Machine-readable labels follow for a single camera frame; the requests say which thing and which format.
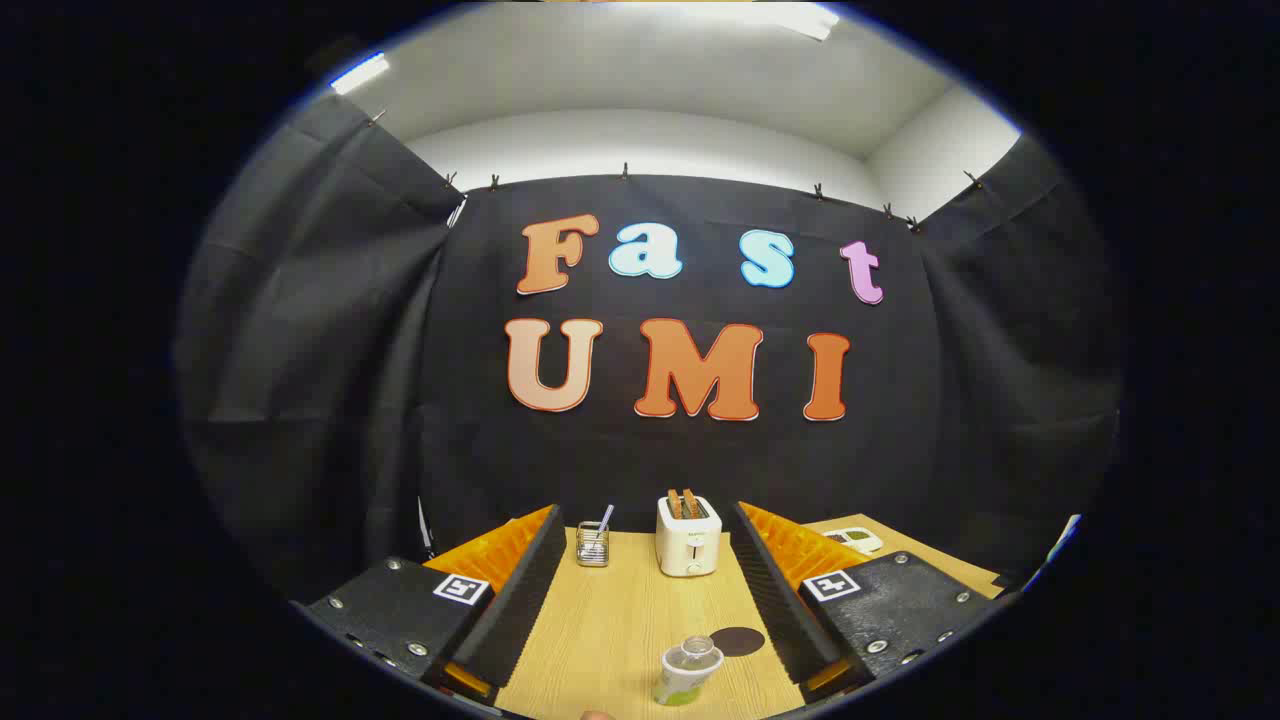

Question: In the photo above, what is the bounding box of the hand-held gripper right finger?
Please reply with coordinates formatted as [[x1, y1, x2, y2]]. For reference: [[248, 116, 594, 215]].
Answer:
[[733, 500, 1004, 702]]

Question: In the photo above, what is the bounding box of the ceiling light panel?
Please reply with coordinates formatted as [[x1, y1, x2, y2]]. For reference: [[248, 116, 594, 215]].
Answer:
[[765, 3, 841, 42], [330, 52, 391, 96]]

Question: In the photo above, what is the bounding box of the clear white-labelled juice bottle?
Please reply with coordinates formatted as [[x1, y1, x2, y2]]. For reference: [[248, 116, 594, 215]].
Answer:
[[655, 635, 725, 707]]

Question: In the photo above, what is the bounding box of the dark brown round coaster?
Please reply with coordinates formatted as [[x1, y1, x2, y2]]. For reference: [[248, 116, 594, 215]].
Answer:
[[708, 626, 767, 658]]

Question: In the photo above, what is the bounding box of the white toaster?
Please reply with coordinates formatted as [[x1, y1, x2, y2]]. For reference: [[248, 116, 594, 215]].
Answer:
[[655, 489, 723, 578]]

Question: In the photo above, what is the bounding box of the metal wire basket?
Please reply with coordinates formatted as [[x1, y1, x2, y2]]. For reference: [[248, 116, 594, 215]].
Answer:
[[576, 504, 615, 568]]

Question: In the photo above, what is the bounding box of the wooden table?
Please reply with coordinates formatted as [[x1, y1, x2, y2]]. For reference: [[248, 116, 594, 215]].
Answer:
[[495, 513, 1004, 720]]

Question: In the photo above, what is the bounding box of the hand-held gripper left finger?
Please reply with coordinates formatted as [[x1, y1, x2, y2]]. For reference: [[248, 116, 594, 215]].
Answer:
[[290, 503, 568, 706]]

